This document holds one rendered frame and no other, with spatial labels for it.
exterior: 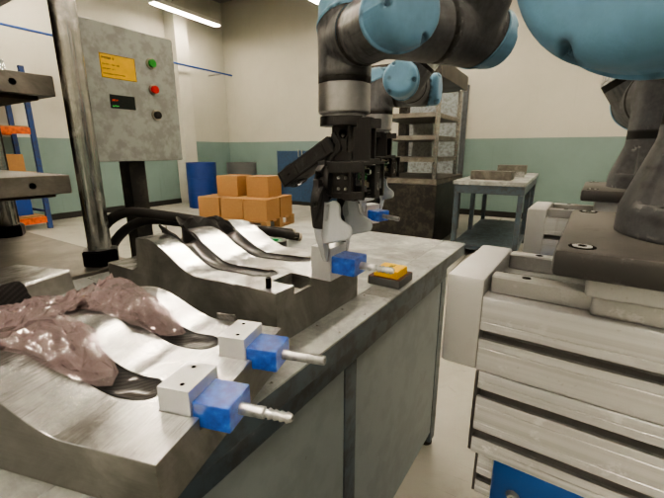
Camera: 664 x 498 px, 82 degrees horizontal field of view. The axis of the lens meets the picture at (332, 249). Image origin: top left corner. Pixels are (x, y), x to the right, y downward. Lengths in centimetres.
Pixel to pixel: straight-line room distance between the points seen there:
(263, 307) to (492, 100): 672
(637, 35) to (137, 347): 53
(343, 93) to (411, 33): 13
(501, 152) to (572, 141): 100
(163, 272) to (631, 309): 72
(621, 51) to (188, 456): 43
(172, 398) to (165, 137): 118
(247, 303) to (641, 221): 52
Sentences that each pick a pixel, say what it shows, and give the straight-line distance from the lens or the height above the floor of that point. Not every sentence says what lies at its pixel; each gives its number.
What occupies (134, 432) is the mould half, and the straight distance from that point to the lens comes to 43.
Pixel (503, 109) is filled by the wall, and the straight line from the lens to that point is 712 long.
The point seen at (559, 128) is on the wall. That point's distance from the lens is 704.
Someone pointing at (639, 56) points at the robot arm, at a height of 115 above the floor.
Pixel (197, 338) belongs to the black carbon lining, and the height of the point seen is 85.
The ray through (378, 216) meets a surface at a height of 93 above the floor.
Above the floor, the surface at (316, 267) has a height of 92.
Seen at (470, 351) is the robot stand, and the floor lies 92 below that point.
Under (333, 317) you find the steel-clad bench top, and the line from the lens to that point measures 73.
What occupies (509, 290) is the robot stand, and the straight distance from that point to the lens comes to 38.
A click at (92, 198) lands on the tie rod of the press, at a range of 124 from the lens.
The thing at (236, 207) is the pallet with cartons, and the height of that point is 32.
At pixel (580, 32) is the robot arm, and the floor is 116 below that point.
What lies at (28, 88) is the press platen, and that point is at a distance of 127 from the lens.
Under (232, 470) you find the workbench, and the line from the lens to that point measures 63.
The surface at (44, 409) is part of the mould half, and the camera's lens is 48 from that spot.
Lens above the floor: 110
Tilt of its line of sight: 14 degrees down
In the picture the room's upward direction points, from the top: straight up
